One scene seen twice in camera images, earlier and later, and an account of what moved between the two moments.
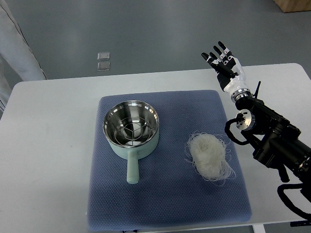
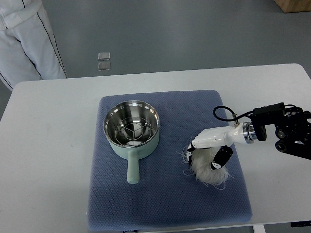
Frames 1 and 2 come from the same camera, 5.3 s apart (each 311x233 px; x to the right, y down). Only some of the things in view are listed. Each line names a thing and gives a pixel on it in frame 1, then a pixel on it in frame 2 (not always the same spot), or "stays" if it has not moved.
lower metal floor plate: [103, 66] stays
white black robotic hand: [231, 76] -> [224, 138]
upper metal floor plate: [102, 56] stays
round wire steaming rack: [132, 131] stays
